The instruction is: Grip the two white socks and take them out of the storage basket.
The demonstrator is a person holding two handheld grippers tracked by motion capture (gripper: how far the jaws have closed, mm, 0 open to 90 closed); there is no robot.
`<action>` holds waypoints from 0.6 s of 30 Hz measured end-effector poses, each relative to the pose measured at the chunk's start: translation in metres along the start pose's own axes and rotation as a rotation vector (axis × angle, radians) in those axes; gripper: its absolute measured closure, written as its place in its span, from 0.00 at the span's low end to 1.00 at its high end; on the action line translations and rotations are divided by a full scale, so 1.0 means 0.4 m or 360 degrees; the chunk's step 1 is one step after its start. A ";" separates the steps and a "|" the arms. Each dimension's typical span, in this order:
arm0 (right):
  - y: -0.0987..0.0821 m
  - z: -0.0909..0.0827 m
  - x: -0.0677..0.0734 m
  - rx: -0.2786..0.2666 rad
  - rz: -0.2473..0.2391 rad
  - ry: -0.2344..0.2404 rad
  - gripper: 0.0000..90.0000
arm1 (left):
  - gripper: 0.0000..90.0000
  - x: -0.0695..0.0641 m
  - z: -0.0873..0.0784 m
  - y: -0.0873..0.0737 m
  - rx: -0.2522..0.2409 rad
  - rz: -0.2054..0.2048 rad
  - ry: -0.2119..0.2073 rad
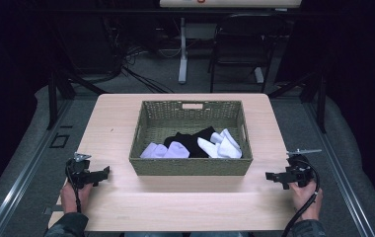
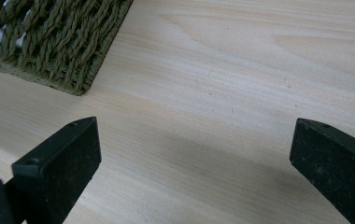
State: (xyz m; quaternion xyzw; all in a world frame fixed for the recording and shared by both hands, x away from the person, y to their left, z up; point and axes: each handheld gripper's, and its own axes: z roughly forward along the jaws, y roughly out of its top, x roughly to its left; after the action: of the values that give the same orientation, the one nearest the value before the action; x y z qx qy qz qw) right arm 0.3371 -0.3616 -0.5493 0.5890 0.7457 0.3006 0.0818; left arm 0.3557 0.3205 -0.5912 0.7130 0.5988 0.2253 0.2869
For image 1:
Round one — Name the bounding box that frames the metal floor rail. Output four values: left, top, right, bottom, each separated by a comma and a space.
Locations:
0, 98, 75, 237
302, 102, 375, 237

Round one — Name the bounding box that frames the green woven basket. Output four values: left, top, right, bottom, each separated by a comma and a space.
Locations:
128, 99, 255, 178

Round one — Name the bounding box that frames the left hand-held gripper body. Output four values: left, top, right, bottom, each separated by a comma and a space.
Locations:
64, 151, 95, 191

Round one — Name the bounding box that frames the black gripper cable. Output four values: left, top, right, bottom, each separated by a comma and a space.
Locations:
64, 166, 83, 214
280, 157, 322, 237

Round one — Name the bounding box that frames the bundle of floor cables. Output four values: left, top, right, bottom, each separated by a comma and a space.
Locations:
100, 19, 177, 95

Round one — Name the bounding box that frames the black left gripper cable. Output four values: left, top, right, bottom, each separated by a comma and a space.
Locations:
64, 166, 83, 214

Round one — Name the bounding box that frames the black metal stand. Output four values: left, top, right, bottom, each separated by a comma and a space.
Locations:
45, 69, 110, 131
266, 69, 329, 134

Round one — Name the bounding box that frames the black folding chair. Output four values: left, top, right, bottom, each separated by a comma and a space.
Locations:
207, 13, 290, 95

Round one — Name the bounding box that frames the white sock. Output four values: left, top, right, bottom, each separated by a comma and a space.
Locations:
216, 127, 244, 160
196, 131, 225, 159

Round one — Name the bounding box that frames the person's right hand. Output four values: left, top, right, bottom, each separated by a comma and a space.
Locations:
288, 179, 324, 221

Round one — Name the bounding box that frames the pale lavender sock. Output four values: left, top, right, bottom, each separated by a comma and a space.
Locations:
163, 140, 190, 160
139, 141, 169, 160

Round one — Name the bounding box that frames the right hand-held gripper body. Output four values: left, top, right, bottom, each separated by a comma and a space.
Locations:
285, 148, 323, 190

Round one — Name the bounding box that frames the black sock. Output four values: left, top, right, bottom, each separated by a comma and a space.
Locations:
163, 125, 217, 159

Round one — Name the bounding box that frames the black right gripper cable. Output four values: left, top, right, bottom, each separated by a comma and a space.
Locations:
280, 157, 322, 237

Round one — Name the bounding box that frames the person's left hand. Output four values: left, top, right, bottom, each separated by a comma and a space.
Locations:
59, 180, 95, 215

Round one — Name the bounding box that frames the white standing desk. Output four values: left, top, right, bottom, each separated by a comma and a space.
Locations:
159, 0, 304, 85

